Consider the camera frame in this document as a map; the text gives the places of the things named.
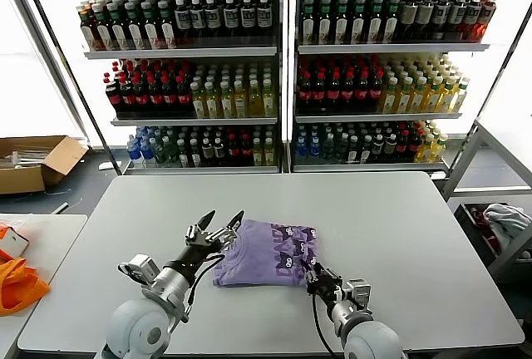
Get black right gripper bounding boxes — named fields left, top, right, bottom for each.
left=302, top=259, right=345, bottom=304

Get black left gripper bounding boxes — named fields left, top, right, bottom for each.
left=174, top=209, right=245, bottom=279

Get purple t-shirt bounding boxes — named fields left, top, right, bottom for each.
left=212, top=219, right=322, bottom=289

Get dark bottle white cap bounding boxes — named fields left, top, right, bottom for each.
left=200, top=135, right=215, bottom=167
left=360, top=134, right=374, bottom=164
left=384, top=133, right=398, bottom=163
left=213, top=135, right=227, bottom=167
left=176, top=138, right=191, bottom=168
left=189, top=137, right=204, bottom=168
left=372, top=133, right=386, bottom=163

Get cola bottle red cap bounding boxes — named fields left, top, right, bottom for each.
left=120, top=76, right=137, bottom=118
left=161, top=76, right=178, bottom=118
left=133, top=76, right=150, bottom=118
left=105, top=76, right=123, bottom=118
left=313, top=71, right=329, bottom=112
left=147, top=76, right=165, bottom=118
left=239, top=133, right=254, bottom=166
left=355, top=71, right=372, bottom=112
left=327, top=71, right=343, bottom=112
left=396, top=129, right=410, bottom=163
left=227, top=133, right=241, bottom=166
left=298, top=71, right=315, bottom=112
left=341, top=71, right=357, bottom=112
left=407, top=128, right=422, bottom=162
left=369, top=71, right=385, bottom=112
left=175, top=76, right=192, bottom=118

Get yellow juice bottle white cap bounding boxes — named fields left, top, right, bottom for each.
left=379, top=76, right=400, bottom=115
left=262, top=78, right=278, bottom=118
left=219, top=80, right=235, bottom=119
left=423, top=76, right=445, bottom=114
left=252, top=136, right=266, bottom=166
left=431, top=132, right=449, bottom=163
left=409, top=76, right=430, bottom=114
left=190, top=80, right=208, bottom=120
left=451, top=76, right=471, bottom=113
left=437, top=76, right=459, bottom=113
left=264, top=136, right=277, bottom=166
left=233, top=79, right=249, bottom=119
left=204, top=80, right=221, bottom=119
left=416, top=133, right=435, bottom=163
left=394, top=76, right=415, bottom=115
left=248, top=79, right=264, bottom=118

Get water bottle blue label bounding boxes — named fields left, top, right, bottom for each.
left=308, top=133, right=323, bottom=164
left=140, top=136, right=156, bottom=169
left=294, top=133, right=308, bottom=164
left=126, top=135, right=144, bottom=169

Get black storage crate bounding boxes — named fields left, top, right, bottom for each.
left=453, top=201, right=532, bottom=268

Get red garment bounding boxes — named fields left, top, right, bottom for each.
left=470, top=205, right=508, bottom=257

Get grey metal bottle shelf rack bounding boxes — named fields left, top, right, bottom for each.
left=291, top=0, right=492, bottom=176
left=51, top=0, right=281, bottom=176

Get white strips bundle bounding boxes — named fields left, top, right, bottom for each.
left=11, top=147, right=58, bottom=166

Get open cardboard box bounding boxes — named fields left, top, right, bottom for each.
left=0, top=135, right=90, bottom=195

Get white crumpled garment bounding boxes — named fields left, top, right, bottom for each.
left=482, top=202, right=532, bottom=249

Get orange white carton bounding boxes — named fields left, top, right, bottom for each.
left=0, top=221, right=31, bottom=258

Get orange cloth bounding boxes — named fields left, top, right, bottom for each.
left=0, top=257, right=51, bottom=317

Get tea bottle green white label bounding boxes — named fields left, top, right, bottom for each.
left=125, top=0, right=146, bottom=51
left=317, top=0, right=334, bottom=46
left=300, top=0, right=318, bottom=46
left=91, top=2, right=114, bottom=52
left=141, top=0, right=162, bottom=50
left=333, top=0, right=352, bottom=45
left=107, top=1, right=130, bottom=51
left=383, top=0, right=401, bottom=44
left=367, top=0, right=385, bottom=44
left=158, top=0, right=179, bottom=50
left=350, top=0, right=368, bottom=45

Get dark drink bottle white label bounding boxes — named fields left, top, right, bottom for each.
left=205, top=0, right=223, bottom=42
left=224, top=0, right=240, bottom=41
left=190, top=0, right=208, bottom=42
left=256, top=0, right=273, bottom=40
left=431, top=0, right=451, bottom=41
left=175, top=0, right=193, bottom=42
left=461, top=0, right=483, bottom=41
left=446, top=0, right=467, bottom=41
left=240, top=0, right=257, bottom=41

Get reddish tea bottle white label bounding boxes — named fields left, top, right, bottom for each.
left=77, top=3, right=100, bottom=52

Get dark drink bottle beige label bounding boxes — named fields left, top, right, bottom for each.
left=416, top=0, right=435, bottom=42
left=399, top=0, right=419, bottom=42

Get red drink bottle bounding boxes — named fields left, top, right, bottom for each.
left=475, top=0, right=498, bottom=42

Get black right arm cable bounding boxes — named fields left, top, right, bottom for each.
left=309, top=292, right=338, bottom=355

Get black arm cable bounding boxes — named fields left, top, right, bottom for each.
left=309, top=292, right=338, bottom=355
left=185, top=253, right=229, bottom=312

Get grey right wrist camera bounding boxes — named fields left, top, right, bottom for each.
left=342, top=278, right=374, bottom=311

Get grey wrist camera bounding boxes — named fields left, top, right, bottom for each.
left=124, top=253, right=157, bottom=286
left=342, top=278, right=374, bottom=311

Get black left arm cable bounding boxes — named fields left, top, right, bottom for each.
left=185, top=253, right=229, bottom=312

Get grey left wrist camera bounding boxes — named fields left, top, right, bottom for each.
left=124, top=253, right=157, bottom=286

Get black metal frame pole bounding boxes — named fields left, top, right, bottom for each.
left=474, top=0, right=532, bottom=123
left=16, top=0, right=123, bottom=176

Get grey metal frame table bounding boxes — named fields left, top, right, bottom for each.
left=441, top=116, right=532, bottom=281

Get grey metal frame post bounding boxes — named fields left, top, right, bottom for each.
left=0, top=0, right=106, bottom=151

